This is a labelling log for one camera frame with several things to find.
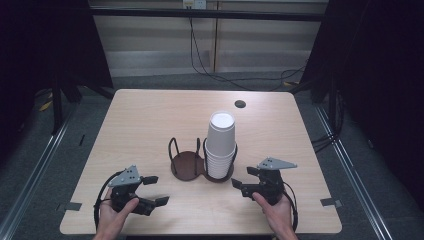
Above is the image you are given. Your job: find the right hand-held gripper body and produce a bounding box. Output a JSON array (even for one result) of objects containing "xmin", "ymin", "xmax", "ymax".
[{"xmin": 240, "ymin": 157, "xmax": 298, "ymax": 206}]

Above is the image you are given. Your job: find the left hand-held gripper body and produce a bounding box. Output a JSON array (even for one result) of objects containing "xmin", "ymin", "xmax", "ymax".
[{"xmin": 108, "ymin": 164, "xmax": 158, "ymax": 217}]

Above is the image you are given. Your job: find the stack of white cups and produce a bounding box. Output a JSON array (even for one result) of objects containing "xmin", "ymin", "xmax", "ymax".
[{"xmin": 203, "ymin": 139, "xmax": 238, "ymax": 180}]

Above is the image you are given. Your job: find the black wire cup holder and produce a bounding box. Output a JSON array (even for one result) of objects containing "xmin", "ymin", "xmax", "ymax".
[{"xmin": 167, "ymin": 136, "xmax": 239, "ymax": 184}]

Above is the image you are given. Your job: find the white paper drinking cup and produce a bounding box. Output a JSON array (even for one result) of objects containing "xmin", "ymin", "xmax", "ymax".
[{"xmin": 205, "ymin": 110, "xmax": 237, "ymax": 158}]

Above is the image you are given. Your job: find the person's right hand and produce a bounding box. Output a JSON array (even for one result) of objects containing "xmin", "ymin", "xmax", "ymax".
[{"xmin": 252, "ymin": 192, "xmax": 296, "ymax": 234}]

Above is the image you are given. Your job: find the person's left hand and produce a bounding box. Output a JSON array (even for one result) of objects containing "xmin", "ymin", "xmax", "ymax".
[{"xmin": 96, "ymin": 189, "xmax": 140, "ymax": 234}]

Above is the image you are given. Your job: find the grey tape piece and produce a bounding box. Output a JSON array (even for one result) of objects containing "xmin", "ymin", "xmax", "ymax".
[
  {"xmin": 319, "ymin": 197, "xmax": 343, "ymax": 208},
  {"xmin": 55, "ymin": 201, "xmax": 83, "ymax": 213}
]

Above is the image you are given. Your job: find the black metal stand leg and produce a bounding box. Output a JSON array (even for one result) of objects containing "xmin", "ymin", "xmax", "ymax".
[{"xmin": 50, "ymin": 78, "xmax": 65, "ymax": 136}]

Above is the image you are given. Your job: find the yellow floor tape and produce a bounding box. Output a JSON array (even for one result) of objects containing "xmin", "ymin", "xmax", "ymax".
[{"xmin": 38, "ymin": 99, "xmax": 54, "ymax": 113}]

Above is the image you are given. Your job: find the dark curtain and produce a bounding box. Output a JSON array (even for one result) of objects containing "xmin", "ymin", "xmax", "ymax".
[
  {"xmin": 0, "ymin": 0, "xmax": 115, "ymax": 161},
  {"xmin": 299, "ymin": 0, "xmax": 424, "ymax": 204}
]

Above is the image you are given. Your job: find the right hand-held gripper cable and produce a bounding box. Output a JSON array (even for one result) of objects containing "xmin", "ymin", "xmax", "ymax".
[{"xmin": 283, "ymin": 181, "xmax": 300, "ymax": 233}]

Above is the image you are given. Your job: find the hand-held gripper cable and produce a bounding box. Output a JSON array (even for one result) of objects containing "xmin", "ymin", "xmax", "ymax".
[
  {"xmin": 283, "ymin": 181, "xmax": 300, "ymax": 233},
  {"xmin": 93, "ymin": 170, "xmax": 125, "ymax": 232}
]

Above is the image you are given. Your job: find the left hand-held gripper cable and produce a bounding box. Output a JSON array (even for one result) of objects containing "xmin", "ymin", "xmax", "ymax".
[{"xmin": 93, "ymin": 170, "xmax": 125, "ymax": 232}]

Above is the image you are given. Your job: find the bundle of black cables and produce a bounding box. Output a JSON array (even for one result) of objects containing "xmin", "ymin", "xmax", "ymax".
[{"xmin": 311, "ymin": 131, "xmax": 338, "ymax": 155}]

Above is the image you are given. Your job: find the metal floor rail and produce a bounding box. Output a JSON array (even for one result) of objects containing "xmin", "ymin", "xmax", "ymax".
[
  {"xmin": 0, "ymin": 106, "xmax": 80, "ymax": 240},
  {"xmin": 314, "ymin": 104, "xmax": 397, "ymax": 240}
]

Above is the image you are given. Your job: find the black cable on floor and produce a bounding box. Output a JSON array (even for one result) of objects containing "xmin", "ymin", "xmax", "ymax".
[{"xmin": 188, "ymin": 16, "xmax": 308, "ymax": 92}]

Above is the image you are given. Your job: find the white wall socket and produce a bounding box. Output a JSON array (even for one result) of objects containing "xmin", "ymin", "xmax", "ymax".
[{"xmin": 182, "ymin": 0, "xmax": 208, "ymax": 10}]

